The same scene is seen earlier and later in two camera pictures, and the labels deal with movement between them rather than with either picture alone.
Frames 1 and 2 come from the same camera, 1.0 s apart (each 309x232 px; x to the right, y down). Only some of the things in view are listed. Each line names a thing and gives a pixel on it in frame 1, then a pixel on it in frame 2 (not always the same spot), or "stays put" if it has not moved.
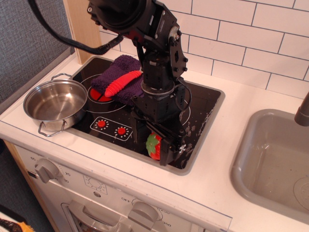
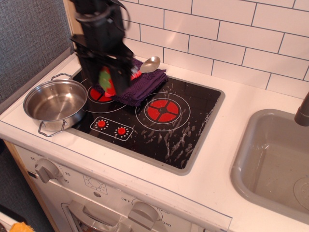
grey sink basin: x=270 y=166 stays put
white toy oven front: x=79 y=201 stays put
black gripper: x=161 y=102 → x=103 y=27
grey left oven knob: x=46 y=169 stays put
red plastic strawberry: x=153 y=145 → x=106 y=82
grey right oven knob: x=144 y=214 stays put
